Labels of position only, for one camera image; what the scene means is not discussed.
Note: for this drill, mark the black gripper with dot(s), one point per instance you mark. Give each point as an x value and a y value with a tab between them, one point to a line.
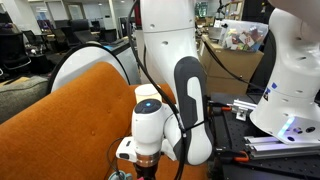
145	171

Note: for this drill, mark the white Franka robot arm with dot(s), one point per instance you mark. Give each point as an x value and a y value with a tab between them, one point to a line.
166	40

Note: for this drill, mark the teal cup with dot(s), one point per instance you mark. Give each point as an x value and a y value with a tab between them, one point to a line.
125	176

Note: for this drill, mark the pink round lid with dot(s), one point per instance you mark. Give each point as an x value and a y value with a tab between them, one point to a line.
140	178

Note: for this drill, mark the orange fabric sofa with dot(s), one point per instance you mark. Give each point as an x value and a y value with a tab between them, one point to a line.
66	133

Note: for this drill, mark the black perforated robot table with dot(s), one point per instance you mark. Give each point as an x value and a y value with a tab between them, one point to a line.
233	133

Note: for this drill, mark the white upright panel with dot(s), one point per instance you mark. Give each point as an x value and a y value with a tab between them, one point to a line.
140	68

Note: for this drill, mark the white board with black trim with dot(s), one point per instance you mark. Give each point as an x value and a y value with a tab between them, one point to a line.
125	65

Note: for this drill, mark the white round disc black rim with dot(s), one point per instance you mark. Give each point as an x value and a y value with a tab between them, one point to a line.
80	63

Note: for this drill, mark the cardboard box with items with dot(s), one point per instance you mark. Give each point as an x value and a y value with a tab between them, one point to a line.
230	71

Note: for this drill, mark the silver aluminium rails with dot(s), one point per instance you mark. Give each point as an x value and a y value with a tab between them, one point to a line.
276	148

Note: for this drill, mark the grey fabric sofa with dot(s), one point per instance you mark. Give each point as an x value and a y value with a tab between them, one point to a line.
20	98

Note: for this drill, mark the red framed monitor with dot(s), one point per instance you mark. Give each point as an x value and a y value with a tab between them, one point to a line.
137	18

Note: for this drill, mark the black office chair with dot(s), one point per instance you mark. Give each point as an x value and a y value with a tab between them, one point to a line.
31	38
60	38
13	50

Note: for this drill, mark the clear bin of colourful items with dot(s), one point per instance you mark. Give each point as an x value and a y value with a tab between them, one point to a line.
245	36

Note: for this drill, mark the silver aluminium bracket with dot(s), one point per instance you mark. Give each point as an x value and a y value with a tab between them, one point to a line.
242	108

